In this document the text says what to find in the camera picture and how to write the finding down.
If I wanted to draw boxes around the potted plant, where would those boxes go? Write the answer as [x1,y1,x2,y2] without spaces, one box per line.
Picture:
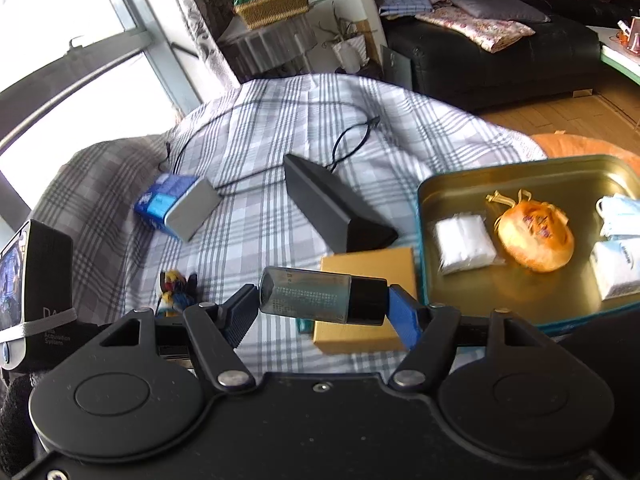
[317,10,381,75]

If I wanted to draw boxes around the glass side table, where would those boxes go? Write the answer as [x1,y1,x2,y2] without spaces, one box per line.
[220,0,331,83]

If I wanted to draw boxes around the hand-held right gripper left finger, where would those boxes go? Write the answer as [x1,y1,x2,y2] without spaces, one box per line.
[97,284,261,393]

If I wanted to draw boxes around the grey plaid blanket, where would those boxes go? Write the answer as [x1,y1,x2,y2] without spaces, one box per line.
[30,72,548,376]

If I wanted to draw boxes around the clear bottle with black cap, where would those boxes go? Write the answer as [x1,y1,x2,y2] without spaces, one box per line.
[258,266,389,326]

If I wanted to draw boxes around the glass panel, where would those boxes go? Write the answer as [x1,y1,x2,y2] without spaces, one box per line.
[379,44,413,92]

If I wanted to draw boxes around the black cable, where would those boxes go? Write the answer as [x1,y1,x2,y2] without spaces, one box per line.
[160,102,381,196]

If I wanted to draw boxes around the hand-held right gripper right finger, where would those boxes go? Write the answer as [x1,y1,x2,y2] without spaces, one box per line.
[385,284,553,392]

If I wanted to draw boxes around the wicker basket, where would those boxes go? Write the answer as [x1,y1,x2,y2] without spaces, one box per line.
[232,0,312,31]

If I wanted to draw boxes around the gold metal tray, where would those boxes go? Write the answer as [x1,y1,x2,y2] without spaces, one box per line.
[416,154,640,337]

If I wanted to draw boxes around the floral pillow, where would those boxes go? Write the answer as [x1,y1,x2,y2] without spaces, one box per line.
[415,10,536,54]

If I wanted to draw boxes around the black leather sofa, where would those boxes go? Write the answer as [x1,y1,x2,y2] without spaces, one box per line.
[360,0,640,113]

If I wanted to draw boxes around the blue checked cloth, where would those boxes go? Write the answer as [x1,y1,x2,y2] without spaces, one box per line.
[379,0,433,18]

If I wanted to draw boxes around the small toy figure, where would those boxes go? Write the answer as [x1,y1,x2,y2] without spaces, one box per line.
[157,270,198,318]

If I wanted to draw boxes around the patterned curtain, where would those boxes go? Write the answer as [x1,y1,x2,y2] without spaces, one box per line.
[165,0,251,91]

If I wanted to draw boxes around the window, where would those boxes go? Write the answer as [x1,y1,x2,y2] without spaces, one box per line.
[0,0,206,211]

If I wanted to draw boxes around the gold cardboard box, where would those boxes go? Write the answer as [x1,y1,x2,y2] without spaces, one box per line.
[313,246,418,356]

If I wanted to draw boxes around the plain white tissue packet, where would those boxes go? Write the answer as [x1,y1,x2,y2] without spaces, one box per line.
[434,214,498,276]

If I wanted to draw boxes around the glass coffee table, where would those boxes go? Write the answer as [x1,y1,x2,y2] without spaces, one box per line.
[587,25,640,83]

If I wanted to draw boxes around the blue and white box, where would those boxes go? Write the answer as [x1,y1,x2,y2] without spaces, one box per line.
[134,174,201,233]

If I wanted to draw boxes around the pink triangular desk calendar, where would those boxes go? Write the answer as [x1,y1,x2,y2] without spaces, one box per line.
[617,16,640,56]

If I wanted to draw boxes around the printed white tissue packet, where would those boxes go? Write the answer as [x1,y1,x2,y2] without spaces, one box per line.
[589,239,640,302]

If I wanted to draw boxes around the black triangular box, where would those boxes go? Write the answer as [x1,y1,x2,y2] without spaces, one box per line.
[283,154,399,254]

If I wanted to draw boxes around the blue face mask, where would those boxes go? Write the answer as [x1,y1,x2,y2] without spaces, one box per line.
[595,194,640,241]

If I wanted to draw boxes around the orange drawstring pouch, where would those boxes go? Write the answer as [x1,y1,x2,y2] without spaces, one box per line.
[486,189,575,273]

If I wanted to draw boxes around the grey cushion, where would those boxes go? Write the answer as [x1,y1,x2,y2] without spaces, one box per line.
[452,0,551,25]

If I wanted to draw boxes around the orange cushion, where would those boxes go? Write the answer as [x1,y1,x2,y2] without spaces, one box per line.
[530,132,640,171]

